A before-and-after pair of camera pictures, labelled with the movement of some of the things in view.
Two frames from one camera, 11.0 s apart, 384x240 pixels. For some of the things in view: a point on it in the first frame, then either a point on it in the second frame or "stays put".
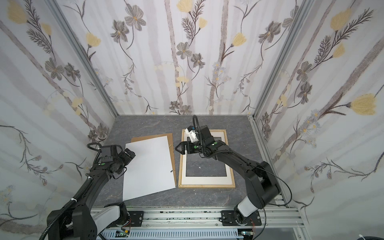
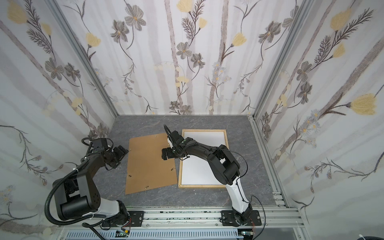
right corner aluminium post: (305, 8) stays put
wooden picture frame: (197, 172) stays put
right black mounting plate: (229, 218) stays put
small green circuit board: (119, 233) stays put
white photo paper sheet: (150, 170) → (195, 170)
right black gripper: (186, 147) → (169, 152)
